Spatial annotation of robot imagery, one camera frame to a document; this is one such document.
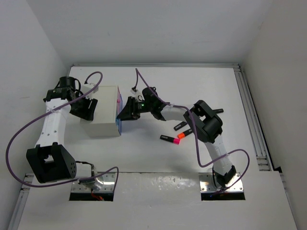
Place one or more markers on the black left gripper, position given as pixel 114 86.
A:
pixel 86 113

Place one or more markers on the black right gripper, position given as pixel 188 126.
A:
pixel 129 112

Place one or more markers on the blue drawer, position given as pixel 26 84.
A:
pixel 119 125

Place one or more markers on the white drawer cabinet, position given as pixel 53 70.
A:
pixel 105 114

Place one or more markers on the purple black highlighter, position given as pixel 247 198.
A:
pixel 180 125

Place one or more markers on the pink black highlighter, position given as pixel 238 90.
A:
pixel 170 139

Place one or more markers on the orange black highlighter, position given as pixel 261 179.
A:
pixel 184 134

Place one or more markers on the pink drawer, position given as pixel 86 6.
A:
pixel 119 101

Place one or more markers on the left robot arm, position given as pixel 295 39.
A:
pixel 49 159

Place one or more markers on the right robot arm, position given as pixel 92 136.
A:
pixel 201 118

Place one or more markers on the yellow black highlighter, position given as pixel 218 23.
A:
pixel 219 110

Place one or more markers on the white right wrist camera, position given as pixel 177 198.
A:
pixel 136 94

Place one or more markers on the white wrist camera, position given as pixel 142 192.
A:
pixel 136 94
pixel 89 89

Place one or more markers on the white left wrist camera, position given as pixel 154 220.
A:
pixel 89 89

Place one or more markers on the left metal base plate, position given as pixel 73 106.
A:
pixel 102 184

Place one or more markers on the aluminium frame rail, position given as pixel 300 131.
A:
pixel 258 139

